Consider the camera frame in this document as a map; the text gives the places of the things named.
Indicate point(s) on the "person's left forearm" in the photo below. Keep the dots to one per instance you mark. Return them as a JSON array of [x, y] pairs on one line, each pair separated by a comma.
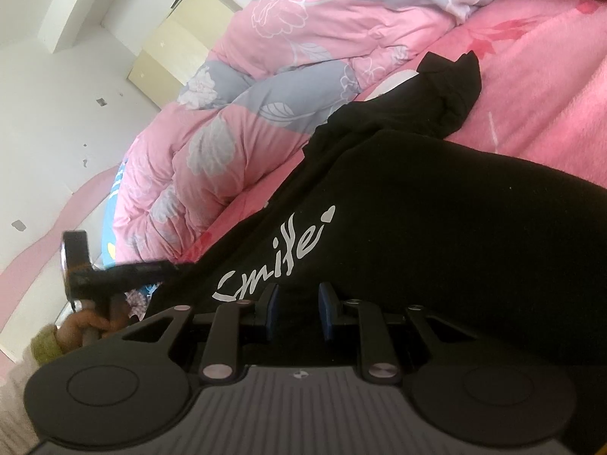
[[45, 346]]

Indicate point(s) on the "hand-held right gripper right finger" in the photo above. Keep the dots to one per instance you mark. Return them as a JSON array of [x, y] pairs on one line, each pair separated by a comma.
[[326, 313]]

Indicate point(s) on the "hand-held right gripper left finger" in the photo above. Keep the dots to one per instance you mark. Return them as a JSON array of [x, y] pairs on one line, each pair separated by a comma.
[[270, 315]]

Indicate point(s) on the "pink grey floral quilt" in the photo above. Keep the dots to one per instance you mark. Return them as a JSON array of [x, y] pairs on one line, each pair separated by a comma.
[[284, 80]]

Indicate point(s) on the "person's left hand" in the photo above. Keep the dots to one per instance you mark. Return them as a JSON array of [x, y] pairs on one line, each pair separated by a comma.
[[71, 331]]

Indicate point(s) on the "black shirt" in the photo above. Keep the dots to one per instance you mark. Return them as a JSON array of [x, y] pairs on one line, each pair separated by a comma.
[[450, 227]]

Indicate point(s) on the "pink and white headboard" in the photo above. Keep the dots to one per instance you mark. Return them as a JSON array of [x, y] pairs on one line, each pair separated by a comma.
[[38, 256]]

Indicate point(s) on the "cream wardrobe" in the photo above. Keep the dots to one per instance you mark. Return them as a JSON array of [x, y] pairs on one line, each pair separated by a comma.
[[185, 42]]

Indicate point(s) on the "blue cartoon print quilt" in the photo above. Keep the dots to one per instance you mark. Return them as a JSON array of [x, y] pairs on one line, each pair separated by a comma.
[[114, 218]]

